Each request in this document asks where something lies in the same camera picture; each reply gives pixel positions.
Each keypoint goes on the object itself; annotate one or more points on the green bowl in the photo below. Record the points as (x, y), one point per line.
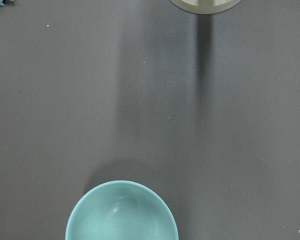
(121, 210)

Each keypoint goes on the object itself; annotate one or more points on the wooden mug tree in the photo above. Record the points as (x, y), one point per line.
(205, 7)

